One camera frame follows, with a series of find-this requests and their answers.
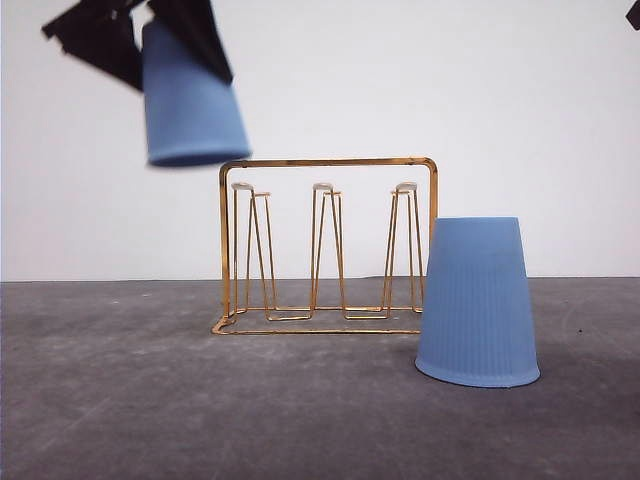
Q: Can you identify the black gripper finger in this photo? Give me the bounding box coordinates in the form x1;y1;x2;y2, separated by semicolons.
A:
41;0;143;91
143;0;234;85

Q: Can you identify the blue ribbed plastic cup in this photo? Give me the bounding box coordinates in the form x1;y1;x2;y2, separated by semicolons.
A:
415;216;541;388
143;20;252;167

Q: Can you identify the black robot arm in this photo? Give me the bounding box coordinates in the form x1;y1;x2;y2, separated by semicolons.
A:
625;0;640;31

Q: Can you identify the gold wire cup rack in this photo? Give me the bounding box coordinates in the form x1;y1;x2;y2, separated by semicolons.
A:
212;156;439;335

